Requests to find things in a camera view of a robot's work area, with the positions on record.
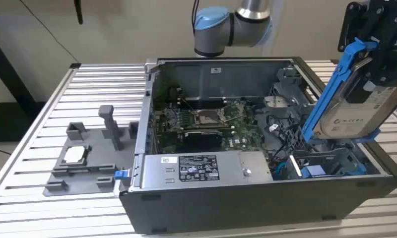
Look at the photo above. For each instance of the blue disk carrier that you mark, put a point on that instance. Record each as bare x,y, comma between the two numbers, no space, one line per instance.
312,171

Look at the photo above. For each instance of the silver power supply unit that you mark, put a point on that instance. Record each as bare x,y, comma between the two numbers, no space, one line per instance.
158,173

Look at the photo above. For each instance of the grey plastic drive cage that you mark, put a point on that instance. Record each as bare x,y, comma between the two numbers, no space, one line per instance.
285,84

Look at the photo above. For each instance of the black open PC case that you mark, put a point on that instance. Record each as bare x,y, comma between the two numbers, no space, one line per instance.
218,210

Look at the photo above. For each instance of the black stand with base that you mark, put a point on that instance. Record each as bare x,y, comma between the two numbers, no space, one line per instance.
13,119

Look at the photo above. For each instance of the black RAM slot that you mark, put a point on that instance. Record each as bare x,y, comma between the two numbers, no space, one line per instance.
208,127
202,105
229,132
201,100

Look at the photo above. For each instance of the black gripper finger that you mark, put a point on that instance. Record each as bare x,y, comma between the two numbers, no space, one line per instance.
344,37
394,64

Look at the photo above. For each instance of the grey parts rack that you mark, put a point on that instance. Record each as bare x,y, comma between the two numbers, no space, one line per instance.
92,183

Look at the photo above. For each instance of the blue case latch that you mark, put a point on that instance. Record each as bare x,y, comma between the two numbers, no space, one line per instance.
120,174

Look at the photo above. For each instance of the hard disk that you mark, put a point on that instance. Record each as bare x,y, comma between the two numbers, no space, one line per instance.
350,119

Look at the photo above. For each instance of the CPU socket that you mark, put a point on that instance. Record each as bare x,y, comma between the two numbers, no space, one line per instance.
206,117

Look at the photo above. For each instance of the green motherboard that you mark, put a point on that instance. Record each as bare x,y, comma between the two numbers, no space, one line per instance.
244,134

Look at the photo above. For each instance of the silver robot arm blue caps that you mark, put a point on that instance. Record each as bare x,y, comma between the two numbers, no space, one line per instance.
218,34

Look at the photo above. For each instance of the silver CPU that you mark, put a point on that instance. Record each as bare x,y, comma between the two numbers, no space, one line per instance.
74,154

